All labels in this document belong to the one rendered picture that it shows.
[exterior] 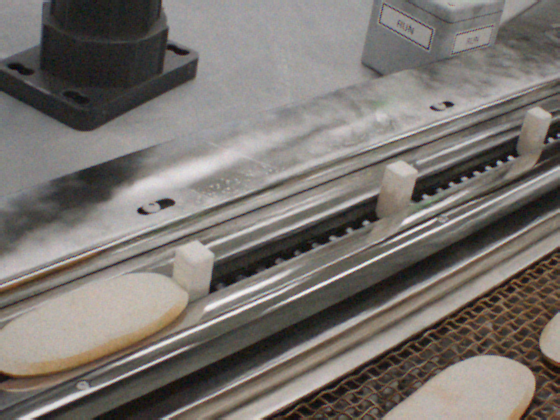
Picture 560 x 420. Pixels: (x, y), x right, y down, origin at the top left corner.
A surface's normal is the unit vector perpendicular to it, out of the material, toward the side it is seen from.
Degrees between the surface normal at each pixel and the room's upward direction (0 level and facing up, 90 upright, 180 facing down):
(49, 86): 0
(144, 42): 90
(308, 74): 0
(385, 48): 90
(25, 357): 19
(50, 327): 5
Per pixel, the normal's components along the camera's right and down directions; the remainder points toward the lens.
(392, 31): -0.72, 0.28
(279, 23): 0.17, -0.82
